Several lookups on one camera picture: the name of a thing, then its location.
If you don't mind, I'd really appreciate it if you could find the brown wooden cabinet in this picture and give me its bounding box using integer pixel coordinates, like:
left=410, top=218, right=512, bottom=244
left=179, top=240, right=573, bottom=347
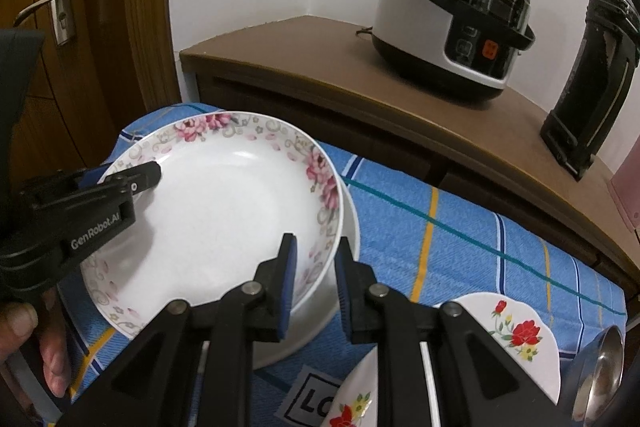
left=179, top=14, right=640, bottom=304

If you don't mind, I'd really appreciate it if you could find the black thermos flask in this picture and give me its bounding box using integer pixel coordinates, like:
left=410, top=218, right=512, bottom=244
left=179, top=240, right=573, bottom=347
left=540, top=0, right=640, bottom=181

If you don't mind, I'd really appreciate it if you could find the pink electric kettle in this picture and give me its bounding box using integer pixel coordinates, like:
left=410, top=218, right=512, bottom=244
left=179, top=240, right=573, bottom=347
left=606, top=151, right=640, bottom=250

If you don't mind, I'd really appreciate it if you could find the metal door handle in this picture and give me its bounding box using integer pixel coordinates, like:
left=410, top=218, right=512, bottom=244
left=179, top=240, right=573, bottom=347
left=14, top=0, right=77, bottom=46

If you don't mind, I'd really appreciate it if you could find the pink floral rimmed plate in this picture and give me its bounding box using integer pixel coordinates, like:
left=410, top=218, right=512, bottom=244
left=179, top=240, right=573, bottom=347
left=80, top=109, right=347, bottom=340

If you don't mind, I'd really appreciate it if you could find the blue plaid cloth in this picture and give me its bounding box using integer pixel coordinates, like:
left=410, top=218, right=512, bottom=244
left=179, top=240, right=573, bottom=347
left=57, top=102, right=628, bottom=427

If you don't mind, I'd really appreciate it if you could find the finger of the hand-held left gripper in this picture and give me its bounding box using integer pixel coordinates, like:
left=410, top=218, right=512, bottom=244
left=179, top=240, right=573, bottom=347
left=27, top=165, right=109, bottom=206
left=100, top=161, right=162, bottom=202

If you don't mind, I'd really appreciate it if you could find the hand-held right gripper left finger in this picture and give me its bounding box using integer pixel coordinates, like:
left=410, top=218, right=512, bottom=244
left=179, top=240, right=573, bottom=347
left=57, top=233, right=299, bottom=427

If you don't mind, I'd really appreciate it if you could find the stainless steel bowl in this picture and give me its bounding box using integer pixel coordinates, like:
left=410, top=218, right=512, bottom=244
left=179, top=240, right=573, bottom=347
left=557, top=324, right=627, bottom=427

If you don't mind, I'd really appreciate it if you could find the wooden door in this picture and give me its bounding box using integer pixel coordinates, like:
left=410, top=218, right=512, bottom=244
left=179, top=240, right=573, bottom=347
left=0, top=0, right=177, bottom=170

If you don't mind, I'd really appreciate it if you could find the white paper label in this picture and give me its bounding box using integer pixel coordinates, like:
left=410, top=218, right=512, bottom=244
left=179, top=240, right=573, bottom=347
left=282, top=364, right=347, bottom=427

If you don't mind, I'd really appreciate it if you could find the white black rice cooker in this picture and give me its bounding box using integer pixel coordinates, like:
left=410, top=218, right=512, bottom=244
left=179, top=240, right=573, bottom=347
left=371, top=0, right=537, bottom=104

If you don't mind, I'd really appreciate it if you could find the plain white plate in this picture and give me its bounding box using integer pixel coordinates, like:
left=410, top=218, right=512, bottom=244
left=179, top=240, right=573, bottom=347
left=250, top=179, right=362, bottom=372

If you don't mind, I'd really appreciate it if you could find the person's left hand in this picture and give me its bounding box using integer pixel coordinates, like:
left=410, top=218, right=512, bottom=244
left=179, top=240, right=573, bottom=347
left=0, top=289, right=75, bottom=400

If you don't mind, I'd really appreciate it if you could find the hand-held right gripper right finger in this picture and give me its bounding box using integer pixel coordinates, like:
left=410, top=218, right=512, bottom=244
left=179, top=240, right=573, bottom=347
left=334, top=237, right=567, bottom=427

